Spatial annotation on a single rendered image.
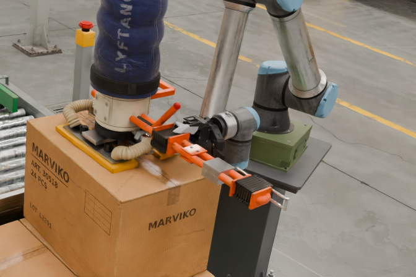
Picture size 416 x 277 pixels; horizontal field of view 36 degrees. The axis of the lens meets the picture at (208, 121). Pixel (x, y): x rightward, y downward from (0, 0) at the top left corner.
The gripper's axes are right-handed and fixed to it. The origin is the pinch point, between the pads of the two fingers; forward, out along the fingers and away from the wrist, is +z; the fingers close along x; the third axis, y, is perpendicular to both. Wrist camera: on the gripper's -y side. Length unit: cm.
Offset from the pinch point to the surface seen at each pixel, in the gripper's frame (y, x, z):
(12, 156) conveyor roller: 102, -55, -3
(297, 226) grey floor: 41, -107, -148
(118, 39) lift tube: 22.1, 26.5, 8.7
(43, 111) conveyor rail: 125, -48, -31
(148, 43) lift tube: 17.3, 26.1, 1.0
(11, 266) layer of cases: 33, -54, 35
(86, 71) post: 118, -27, -50
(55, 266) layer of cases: 25, -54, 23
